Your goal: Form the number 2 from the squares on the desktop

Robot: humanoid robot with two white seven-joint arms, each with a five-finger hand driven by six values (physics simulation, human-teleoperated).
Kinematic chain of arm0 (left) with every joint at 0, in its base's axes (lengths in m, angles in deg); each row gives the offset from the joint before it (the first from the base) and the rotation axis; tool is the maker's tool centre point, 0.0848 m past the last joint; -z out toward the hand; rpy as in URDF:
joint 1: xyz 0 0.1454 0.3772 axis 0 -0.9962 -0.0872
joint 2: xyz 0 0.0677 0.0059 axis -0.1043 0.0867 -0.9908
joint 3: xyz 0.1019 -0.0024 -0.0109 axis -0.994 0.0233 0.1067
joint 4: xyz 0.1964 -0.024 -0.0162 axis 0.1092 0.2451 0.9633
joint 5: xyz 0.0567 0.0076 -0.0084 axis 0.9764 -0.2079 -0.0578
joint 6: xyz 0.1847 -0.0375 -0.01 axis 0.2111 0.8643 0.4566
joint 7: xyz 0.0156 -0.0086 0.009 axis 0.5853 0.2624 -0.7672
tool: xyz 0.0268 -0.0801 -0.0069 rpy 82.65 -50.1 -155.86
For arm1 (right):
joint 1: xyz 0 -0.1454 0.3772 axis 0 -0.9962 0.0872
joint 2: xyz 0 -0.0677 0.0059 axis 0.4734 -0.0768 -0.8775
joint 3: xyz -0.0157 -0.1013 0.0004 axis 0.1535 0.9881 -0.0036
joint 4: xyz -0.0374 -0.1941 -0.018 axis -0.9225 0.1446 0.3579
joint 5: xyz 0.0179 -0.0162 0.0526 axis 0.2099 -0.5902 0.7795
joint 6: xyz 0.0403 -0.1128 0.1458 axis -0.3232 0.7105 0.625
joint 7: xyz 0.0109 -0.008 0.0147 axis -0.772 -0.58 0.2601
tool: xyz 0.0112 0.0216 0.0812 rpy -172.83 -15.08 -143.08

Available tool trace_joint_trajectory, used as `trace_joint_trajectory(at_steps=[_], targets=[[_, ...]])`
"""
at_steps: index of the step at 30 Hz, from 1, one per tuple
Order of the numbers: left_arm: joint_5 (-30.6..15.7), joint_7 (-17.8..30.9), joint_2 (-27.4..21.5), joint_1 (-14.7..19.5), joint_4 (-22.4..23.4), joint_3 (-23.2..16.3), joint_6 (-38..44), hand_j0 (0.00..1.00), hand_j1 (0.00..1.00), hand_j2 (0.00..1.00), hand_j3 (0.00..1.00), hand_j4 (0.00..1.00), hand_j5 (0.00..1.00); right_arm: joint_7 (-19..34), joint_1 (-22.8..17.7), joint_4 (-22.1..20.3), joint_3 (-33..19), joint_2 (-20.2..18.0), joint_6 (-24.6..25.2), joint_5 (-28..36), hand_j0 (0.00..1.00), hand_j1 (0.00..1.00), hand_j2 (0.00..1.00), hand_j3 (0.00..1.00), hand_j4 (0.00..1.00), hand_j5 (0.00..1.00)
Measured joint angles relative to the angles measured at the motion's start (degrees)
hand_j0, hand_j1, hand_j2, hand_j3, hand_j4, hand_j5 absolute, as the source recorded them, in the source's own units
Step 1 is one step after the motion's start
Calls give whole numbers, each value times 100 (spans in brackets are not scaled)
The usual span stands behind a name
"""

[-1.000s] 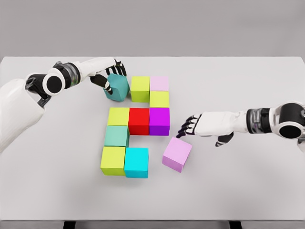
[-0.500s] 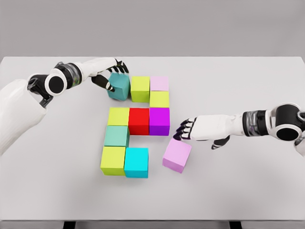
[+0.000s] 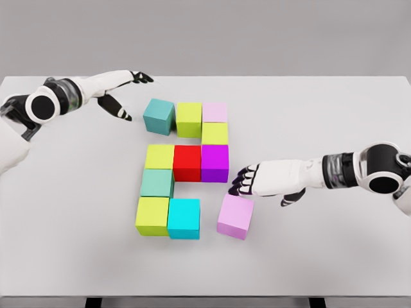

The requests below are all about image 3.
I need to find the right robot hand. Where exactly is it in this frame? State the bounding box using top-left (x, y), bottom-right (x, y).
top-left (229, 159), bottom-right (313, 208)

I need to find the yellow-green block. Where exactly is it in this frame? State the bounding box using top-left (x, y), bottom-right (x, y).
top-left (201, 121), bottom-right (229, 146)
top-left (175, 102), bottom-right (204, 139)
top-left (135, 196), bottom-right (171, 237)
top-left (144, 144), bottom-right (176, 171)

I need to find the pink block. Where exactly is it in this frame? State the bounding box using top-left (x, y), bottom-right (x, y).
top-left (202, 102), bottom-right (229, 124)
top-left (216, 192), bottom-right (255, 241)

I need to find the cyan block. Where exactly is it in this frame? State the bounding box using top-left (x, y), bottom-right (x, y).
top-left (166, 198), bottom-right (201, 241)

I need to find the dark teal block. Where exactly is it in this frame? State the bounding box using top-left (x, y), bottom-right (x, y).
top-left (143, 98), bottom-right (176, 136)

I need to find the mint green block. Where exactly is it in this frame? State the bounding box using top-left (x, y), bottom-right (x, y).
top-left (139, 168), bottom-right (175, 198)

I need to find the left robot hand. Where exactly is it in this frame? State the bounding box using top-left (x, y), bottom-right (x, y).
top-left (92, 69), bottom-right (155, 123)

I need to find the purple block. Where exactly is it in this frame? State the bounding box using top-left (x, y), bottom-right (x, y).
top-left (200, 144), bottom-right (230, 184)

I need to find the red block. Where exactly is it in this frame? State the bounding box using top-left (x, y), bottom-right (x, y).
top-left (173, 144), bottom-right (203, 184)

